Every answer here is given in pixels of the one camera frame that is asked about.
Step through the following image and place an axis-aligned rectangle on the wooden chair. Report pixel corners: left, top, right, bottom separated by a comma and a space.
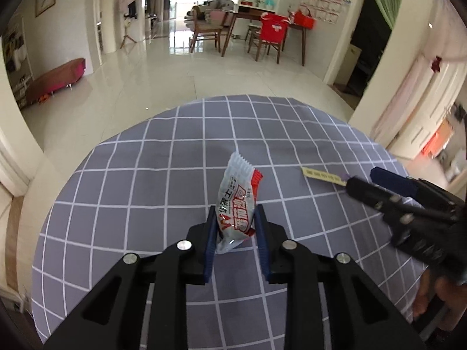
190, 5, 224, 53

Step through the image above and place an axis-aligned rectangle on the grey checked tablecloth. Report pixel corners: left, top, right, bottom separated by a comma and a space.
31, 95, 429, 343

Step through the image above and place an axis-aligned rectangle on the chair with red cover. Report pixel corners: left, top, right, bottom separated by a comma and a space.
247, 12, 290, 64

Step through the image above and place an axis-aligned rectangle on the wooden dining table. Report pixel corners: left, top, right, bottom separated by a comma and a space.
221, 3, 307, 67

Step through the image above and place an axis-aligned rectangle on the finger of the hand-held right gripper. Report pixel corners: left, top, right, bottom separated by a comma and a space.
370, 167, 461, 214
346, 176, 457, 227

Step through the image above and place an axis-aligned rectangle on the person's right hand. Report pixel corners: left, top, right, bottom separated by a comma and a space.
412, 270, 467, 321

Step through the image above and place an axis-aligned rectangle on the pink curtain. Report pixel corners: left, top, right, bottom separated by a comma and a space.
369, 54, 438, 146

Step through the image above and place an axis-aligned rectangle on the group of wall certificates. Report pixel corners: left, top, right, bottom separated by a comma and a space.
294, 0, 353, 24

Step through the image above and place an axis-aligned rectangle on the red basket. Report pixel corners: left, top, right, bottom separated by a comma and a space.
294, 6, 316, 30

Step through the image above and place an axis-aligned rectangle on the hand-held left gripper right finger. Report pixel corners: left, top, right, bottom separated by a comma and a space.
254, 204, 427, 350

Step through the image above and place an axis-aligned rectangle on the white panel door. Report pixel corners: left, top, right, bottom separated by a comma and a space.
396, 64, 466, 160

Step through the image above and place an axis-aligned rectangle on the orange plastic stool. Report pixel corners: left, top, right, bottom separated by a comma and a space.
419, 120, 455, 159

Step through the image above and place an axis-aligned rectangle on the white red snack packet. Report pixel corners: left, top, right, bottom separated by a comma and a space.
213, 152, 264, 255

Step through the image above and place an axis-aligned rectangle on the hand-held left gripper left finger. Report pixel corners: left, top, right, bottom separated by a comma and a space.
44, 206, 217, 350

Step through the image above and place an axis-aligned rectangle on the yellow packet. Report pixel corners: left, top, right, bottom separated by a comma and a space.
301, 167, 349, 186

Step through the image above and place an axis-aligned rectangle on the wooden coat stand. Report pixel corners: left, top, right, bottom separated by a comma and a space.
117, 0, 141, 50

